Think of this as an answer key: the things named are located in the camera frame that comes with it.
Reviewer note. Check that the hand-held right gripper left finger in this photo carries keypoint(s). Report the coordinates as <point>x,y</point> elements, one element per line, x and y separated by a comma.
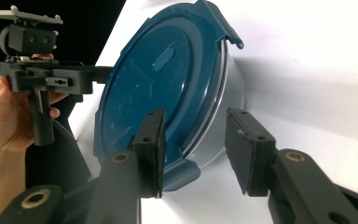
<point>151,149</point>

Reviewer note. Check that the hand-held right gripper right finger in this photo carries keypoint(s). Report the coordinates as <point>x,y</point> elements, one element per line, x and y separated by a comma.
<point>250,155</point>

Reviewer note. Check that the blue container lid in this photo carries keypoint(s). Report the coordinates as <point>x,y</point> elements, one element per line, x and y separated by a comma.
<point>143,81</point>

